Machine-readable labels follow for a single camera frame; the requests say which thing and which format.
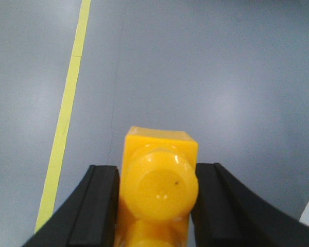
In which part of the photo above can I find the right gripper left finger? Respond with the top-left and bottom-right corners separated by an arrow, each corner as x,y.
24,165 -> 119,247

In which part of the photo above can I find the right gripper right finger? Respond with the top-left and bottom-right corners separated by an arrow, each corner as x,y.
192,163 -> 309,246

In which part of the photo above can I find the yellow two-stud toy brick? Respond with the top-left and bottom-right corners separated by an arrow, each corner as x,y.
114,127 -> 198,246

